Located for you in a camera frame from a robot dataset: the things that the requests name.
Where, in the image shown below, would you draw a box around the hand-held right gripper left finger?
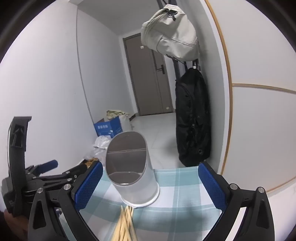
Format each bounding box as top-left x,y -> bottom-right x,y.
27,160 -> 104,241

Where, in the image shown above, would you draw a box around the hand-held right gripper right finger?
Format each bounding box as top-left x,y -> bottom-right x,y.
198,161 -> 276,241

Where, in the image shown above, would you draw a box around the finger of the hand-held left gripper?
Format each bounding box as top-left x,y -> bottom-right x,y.
35,162 -> 93,197
25,159 -> 58,178

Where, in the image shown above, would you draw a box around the white steel utensil holder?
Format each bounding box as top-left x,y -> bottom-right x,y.
105,131 -> 160,208

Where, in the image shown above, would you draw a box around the bunch of wooden chopsticks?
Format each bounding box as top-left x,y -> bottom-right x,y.
110,205 -> 139,241

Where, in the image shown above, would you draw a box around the brown suede shoe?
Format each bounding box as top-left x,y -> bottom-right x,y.
82,158 -> 98,169

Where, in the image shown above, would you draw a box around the large grey plastic parcel bag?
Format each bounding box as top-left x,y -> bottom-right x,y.
82,148 -> 107,162

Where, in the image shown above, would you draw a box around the teal checked tablecloth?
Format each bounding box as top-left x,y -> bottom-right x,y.
79,166 -> 225,241

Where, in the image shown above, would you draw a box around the blue cardboard box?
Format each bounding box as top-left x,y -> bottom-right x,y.
94,116 -> 123,138

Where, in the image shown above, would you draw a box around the black hanging jacket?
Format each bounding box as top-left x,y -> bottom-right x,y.
174,68 -> 211,167

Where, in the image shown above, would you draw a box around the grey-brown door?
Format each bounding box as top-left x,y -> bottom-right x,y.
122,33 -> 174,116

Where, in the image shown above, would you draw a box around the beige fabric bag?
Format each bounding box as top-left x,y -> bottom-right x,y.
141,6 -> 200,61

